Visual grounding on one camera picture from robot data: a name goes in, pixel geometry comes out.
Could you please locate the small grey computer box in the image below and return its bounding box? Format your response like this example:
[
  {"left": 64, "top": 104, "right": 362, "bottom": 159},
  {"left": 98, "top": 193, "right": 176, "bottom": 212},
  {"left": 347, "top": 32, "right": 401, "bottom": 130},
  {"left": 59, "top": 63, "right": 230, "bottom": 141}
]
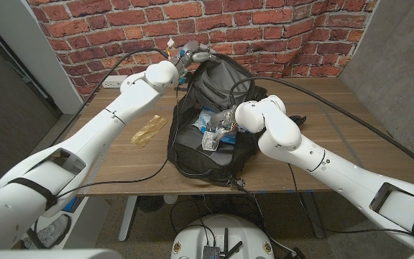
[{"left": 202, "top": 245, "right": 221, "bottom": 259}]

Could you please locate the white robot torso base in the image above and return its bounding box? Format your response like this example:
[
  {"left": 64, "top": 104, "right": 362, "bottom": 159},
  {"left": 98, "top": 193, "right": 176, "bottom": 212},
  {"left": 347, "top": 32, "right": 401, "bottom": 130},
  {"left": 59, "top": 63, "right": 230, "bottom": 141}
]
[{"left": 170, "top": 214, "right": 275, "bottom": 259}]

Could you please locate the black backpack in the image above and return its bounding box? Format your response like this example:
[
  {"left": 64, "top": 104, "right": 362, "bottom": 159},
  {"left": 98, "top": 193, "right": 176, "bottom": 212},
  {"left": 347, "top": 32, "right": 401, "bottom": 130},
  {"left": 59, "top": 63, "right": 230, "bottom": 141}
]
[{"left": 166, "top": 53, "right": 307, "bottom": 188}]

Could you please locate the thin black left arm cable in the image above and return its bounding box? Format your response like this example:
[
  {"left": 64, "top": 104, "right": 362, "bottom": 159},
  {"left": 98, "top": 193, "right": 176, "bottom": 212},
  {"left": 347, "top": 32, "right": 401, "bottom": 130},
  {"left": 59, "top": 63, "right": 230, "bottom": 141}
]
[{"left": 55, "top": 81, "right": 193, "bottom": 199}]

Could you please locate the red brick print backdrop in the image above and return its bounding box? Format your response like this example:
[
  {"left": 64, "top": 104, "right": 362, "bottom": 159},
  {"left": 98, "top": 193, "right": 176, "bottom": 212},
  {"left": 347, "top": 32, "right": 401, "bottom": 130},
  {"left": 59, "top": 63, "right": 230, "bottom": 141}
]
[{"left": 27, "top": 0, "right": 379, "bottom": 105}]

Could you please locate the black round floor object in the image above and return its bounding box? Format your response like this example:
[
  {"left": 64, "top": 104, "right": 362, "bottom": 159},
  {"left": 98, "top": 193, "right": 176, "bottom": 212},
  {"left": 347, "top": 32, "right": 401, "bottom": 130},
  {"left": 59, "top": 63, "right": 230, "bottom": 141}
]
[{"left": 137, "top": 196, "right": 165, "bottom": 214}]

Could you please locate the blue and white plastic bag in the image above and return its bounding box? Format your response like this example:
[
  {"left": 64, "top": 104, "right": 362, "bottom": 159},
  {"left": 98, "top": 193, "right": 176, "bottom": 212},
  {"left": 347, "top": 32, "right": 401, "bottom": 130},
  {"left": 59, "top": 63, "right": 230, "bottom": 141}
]
[{"left": 194, "top": 106, "right": 236, "bottom": 145}]

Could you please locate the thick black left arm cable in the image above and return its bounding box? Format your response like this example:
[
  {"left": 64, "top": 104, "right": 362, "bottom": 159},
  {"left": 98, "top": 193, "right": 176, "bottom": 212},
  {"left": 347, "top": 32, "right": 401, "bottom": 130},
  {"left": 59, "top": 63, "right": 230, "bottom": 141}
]
[{"left": 50, "top": 47, "right": 170, "bottom": 147}]

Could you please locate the blue foot pad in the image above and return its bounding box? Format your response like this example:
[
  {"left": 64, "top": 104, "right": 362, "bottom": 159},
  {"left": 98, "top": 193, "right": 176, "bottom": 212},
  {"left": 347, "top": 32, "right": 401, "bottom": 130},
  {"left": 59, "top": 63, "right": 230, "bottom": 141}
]
[{"left": 63, "top": 196, "right": 81, "bottom": 213}]

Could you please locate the white table leg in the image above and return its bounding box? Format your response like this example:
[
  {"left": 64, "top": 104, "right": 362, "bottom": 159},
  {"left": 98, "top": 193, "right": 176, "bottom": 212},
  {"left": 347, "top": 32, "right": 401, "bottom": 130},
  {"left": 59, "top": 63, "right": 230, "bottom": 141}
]
[{"left": 118, "top": 195, "right": 139, "bottom": 242}]

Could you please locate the black tilted antenna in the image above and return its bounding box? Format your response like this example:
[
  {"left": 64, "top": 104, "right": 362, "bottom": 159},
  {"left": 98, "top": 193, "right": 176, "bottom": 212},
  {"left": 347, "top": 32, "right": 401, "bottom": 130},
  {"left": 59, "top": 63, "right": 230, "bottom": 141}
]
[{"left": 224, "top": 240, "right": 244, "bottom": 259}]

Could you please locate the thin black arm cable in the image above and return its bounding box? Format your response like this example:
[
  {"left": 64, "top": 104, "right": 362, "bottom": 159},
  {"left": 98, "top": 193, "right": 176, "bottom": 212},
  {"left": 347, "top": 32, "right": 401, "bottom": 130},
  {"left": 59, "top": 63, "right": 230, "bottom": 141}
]
[
  {"left": 287, "top": 163, "right": 414, "bottom": 235},
  {"left": 55, "top": 81, "right": 193, "bottom": 199}
]

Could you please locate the small silver package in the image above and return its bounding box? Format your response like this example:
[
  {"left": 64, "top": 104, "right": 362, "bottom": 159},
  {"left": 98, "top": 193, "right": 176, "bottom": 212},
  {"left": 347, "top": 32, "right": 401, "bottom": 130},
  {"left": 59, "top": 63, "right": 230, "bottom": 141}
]
[{"left": 201, "top": 129, "right": 219, "bottom": 152}]

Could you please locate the grey sneaker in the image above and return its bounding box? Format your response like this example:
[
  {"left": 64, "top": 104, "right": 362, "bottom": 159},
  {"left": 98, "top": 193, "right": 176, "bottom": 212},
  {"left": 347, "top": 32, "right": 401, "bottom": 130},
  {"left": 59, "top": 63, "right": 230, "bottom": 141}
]
[{"left": 23, "top": 214, "right": 72, "bottom": 250}]

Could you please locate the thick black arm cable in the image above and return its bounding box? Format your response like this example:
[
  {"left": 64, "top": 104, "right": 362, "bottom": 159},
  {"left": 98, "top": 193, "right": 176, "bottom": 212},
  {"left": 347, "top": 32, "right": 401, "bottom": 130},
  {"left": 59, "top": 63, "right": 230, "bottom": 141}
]
[
  {"left": 229, "top": 76, "right": 414, "bottom": 181},
  {"left": 50, "top": 47, "right": 170, "bottom": 147}
]

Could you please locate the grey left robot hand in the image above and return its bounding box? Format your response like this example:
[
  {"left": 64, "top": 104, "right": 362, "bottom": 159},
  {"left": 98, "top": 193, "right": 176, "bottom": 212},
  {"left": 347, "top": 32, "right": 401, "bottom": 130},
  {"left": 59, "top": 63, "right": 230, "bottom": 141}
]
[{"left": 170, "top": 40, "right": 218, "bottom": 76}]

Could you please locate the grey table leg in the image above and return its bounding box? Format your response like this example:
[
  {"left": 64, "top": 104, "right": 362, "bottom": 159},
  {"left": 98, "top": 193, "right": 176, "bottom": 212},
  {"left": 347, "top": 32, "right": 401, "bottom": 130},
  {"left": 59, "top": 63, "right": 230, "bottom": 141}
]
[{"left": 302, "top": 192, "right": 326, "bottom": 240}]

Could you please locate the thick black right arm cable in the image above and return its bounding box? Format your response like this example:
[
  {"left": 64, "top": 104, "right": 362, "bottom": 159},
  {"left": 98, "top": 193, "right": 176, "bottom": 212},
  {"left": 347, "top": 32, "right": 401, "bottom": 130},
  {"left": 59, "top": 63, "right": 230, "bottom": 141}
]
[{"left": 229, "top": 76, "right": 414, "bottom": 181}]

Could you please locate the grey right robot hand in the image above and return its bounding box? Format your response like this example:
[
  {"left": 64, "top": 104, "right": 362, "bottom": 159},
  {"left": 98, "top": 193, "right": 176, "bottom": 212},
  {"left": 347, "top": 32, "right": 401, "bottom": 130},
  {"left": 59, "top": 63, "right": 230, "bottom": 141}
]
[{"left": 206, "top": 106, "right": 237, "bottom": 144}]

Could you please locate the white power strip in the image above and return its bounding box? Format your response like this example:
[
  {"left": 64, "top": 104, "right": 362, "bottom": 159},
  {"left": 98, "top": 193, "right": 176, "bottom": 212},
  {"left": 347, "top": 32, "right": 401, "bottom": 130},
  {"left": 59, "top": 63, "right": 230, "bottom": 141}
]
[{"left": 102, "top": 75, "right": 128, "bottom": 89}]

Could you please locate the dark grey door panel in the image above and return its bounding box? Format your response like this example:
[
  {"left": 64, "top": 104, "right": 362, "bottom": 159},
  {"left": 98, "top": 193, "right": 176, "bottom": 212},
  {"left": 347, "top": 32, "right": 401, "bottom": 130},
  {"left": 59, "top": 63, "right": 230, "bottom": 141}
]
[{"left": 0, "top": 17, "right": 63, "bottom": 186}]

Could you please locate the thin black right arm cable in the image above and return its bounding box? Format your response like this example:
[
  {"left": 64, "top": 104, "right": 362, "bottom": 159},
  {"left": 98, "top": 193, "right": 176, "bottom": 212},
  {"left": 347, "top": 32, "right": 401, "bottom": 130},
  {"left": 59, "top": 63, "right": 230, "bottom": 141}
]
[{"left": 287, "top": 163, "right": 414, "bottom": 235}]

